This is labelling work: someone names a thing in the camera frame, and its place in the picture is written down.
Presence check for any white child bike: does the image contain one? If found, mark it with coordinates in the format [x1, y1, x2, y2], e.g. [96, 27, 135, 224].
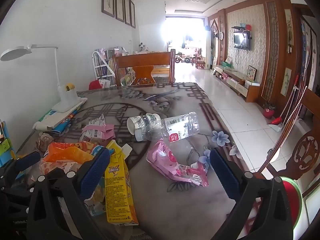
[175, 52, 192, 63]

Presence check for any pink printed wrapper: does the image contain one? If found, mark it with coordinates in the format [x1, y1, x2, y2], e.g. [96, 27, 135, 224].
[146, 139, 209, 187]

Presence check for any white book rack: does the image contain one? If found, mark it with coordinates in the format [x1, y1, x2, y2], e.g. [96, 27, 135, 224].
[92, 47, 137, 88]

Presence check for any pink and white snack wrapper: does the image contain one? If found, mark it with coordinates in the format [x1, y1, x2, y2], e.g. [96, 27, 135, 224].
[80, 114, 116, 142]

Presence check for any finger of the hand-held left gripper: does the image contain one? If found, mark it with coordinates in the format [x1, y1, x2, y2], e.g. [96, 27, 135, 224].
[9, 152, 42, 174]

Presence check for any white desk lamp base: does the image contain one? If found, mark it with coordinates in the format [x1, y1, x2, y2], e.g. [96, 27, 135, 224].
[0, 44, 88, 113]

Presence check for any white patterned paper cup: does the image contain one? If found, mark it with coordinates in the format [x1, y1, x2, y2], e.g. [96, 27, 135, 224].
[127, 113, 161, 133]

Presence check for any yellow drink carton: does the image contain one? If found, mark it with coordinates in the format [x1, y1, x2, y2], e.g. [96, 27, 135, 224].
[104, 140, 139, 226]

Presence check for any clear plastic bottle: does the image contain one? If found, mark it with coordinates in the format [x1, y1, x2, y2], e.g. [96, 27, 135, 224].
[135, 112, 200, 142]

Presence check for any red dustpan with handle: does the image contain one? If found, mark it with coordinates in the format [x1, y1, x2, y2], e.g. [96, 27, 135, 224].
[269, 74, 300, 132]

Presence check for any red flower pot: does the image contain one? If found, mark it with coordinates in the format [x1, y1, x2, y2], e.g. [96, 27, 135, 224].
[262, 102, 277, 119]

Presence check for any coiled metal rod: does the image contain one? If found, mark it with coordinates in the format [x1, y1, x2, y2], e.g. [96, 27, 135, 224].
[267, 84, 308, 167]

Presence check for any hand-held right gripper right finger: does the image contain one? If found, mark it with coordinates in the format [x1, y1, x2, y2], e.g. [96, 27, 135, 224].
[209, 148, 293, 240]

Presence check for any stack of papers and books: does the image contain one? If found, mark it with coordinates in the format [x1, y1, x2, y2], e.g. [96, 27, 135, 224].
[50, 112, 78, 133]

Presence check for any carved wooden chair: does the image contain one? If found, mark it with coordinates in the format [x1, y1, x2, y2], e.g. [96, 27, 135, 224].
[260, 85, 320, 180]

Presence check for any red bin with green rim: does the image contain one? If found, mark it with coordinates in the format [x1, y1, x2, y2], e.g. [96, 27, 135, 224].
[277, 176, 303, 230]

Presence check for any plain wooden chair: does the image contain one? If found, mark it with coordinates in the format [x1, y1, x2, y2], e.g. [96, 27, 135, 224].
[112, 49, 176, 87]

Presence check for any colourful block toy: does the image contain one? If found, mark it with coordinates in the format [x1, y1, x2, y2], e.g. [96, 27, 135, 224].
[0, 120, 17, 167]

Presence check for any floral patterned tablecloth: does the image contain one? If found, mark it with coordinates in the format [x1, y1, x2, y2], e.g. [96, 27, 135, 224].
[15, 82, 265, 240]

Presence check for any wall television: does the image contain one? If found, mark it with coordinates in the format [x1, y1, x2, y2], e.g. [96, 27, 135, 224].
[234, 32, 251, 50]

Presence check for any orange snack bag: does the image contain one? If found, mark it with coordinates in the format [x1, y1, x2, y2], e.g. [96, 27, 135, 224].
[42, 141, 100, 164]

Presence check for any folded white paper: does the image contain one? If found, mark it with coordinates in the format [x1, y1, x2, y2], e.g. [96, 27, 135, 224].
[32, 100, 83, 130]

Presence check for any wall shelf with containers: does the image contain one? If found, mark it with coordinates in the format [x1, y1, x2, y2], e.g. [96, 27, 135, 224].
[231, 24, 253, 32]

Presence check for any crumpled brown paper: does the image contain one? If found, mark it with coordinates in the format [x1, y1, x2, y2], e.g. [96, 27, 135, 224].
[36, 132, 54, 152]

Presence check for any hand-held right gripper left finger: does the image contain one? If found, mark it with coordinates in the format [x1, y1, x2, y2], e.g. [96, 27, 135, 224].
[26, 147, 112, 240]

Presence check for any wooden television cabinet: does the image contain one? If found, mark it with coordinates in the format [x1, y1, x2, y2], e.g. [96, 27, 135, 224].
[214, 65, 260, 103]

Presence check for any pale printed snack wrapper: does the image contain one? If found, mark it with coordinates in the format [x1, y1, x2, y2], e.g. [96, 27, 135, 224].
[84, 177, 107, 217]

